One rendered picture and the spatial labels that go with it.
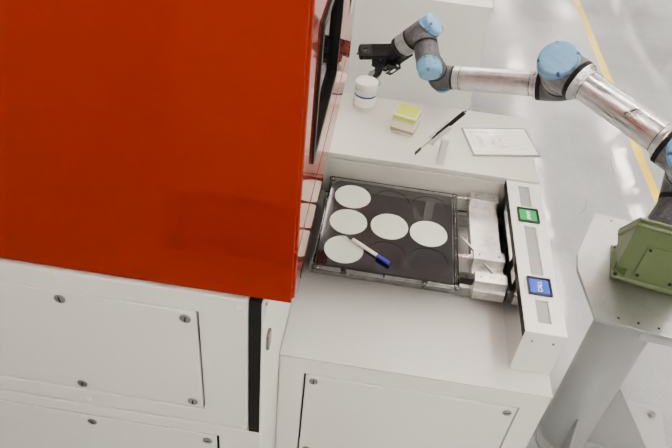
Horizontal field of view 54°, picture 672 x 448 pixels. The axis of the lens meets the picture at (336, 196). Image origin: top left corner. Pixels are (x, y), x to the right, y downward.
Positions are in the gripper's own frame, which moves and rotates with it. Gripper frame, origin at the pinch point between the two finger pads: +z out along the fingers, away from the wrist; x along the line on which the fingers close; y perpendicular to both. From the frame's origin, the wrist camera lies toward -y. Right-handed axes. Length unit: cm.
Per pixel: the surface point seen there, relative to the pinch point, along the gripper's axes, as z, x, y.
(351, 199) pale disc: -14, -54, -22
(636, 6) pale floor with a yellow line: 47, 196, 383
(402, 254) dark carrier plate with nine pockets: -28, -73, -19
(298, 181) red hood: -74, -79, -85
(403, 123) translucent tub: -21.8, -29.8, -4.5
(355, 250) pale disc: -22, -71, -29
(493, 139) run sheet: -35, -35, 21
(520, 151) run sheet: -41, -41, 24
